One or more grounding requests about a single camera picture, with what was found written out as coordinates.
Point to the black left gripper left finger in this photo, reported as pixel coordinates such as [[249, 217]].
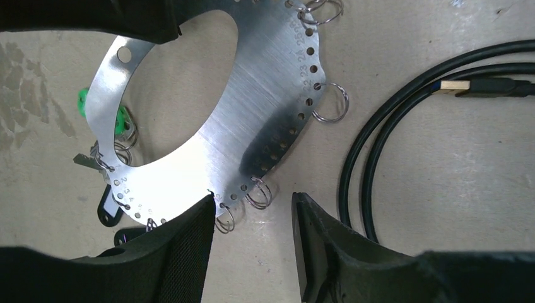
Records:
[[166, 264]]

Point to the green key tag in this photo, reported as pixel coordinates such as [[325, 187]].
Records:
[[123, 129]]

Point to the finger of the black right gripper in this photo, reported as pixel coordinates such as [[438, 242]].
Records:
[[157, 22]]

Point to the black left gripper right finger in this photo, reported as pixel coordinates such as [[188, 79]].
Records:
[[337, 264]]

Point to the black key tag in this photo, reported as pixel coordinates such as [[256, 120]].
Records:
[[108, 211]]

